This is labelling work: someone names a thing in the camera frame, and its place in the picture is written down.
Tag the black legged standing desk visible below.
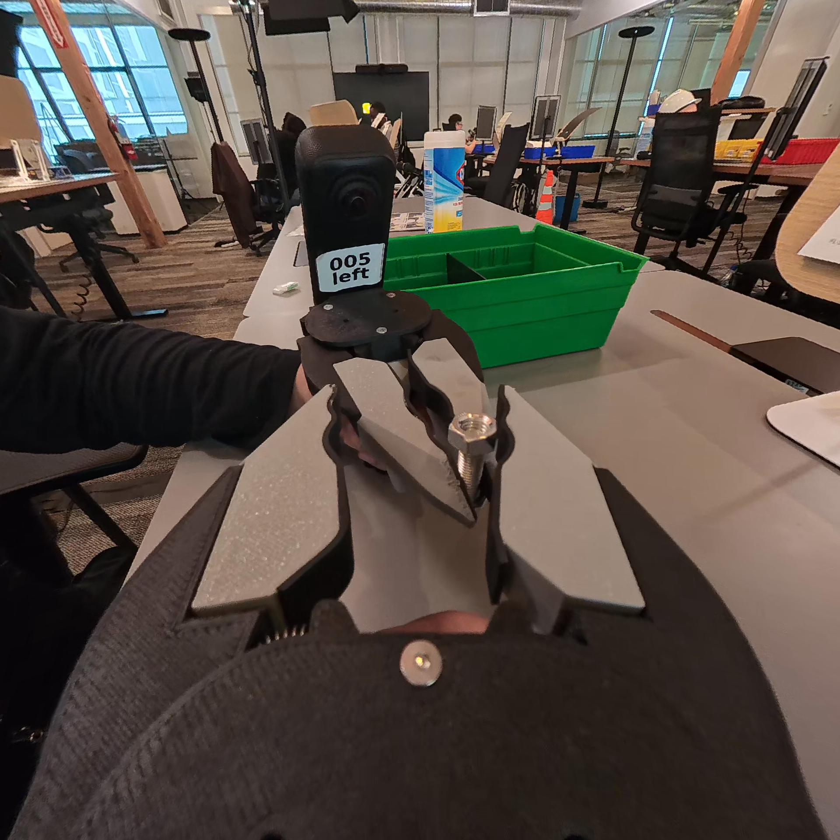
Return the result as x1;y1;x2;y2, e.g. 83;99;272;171
0;171;169;324

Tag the printed instruction sheet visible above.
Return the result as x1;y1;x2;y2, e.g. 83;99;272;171
797;220;840;263

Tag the plain wooden post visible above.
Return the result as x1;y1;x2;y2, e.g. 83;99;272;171
710;0;767;107

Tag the black studio light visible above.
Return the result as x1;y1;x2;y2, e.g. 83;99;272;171
261;0;361;35

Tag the wipes canister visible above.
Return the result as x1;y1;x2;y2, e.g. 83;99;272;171
423;129;466;235

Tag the long red bin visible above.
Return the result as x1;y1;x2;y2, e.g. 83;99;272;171
764;138;840;165

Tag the person's left hand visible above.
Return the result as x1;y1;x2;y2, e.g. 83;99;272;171
292;363;389;472

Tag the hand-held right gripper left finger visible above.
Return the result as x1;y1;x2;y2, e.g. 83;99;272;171
189;385;353;629

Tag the green plastic bin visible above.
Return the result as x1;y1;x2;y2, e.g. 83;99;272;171
382;223;649;370

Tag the black flat desk plate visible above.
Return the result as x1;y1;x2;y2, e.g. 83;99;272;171
728;336;829;396

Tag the black wall screen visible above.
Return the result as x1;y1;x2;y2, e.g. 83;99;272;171
332;71;431;142

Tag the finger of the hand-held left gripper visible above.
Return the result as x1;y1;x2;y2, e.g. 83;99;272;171
333;358;476;526
402;339;492;463

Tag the black mesh office chair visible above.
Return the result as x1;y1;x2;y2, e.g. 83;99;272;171
630;105;746;278

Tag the person's left forearm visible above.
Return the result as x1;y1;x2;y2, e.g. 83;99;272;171
0;305;303;454

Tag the steel bolt with nut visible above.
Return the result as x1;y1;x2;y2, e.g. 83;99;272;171
448;411;498;454

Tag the black floor lamp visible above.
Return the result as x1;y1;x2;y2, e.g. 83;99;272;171
583;26;656;210
167;28;225;144

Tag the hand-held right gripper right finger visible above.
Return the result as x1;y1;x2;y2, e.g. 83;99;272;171
486;385;647;635

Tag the brown jacket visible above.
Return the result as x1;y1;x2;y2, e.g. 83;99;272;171
210;141;261;249

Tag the person's black clothed body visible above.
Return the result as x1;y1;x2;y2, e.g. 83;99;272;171
0;545;135;821

